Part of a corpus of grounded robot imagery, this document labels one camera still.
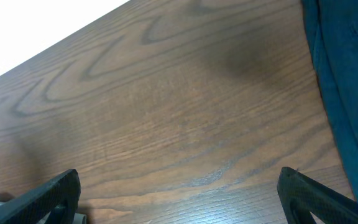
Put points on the navy blue shorts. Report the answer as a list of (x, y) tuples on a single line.
[(331, 28)]

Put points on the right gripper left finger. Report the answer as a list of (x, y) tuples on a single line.
[(56, 200)]

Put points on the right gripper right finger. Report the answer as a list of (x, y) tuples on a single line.
[(303, 198)]

